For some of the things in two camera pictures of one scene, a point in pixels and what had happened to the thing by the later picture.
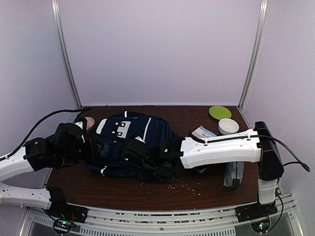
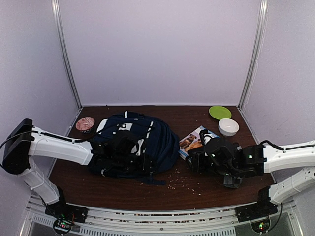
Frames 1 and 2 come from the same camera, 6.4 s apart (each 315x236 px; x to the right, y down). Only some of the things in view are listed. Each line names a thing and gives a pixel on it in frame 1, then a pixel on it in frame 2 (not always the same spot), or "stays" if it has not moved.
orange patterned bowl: (90, 122) stays
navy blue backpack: (112, 132) stays
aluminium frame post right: (261, 34) stays
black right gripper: (143, 174) → (197, 165)
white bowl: (227, 126) stays
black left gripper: (90, 153) → (143, 167)
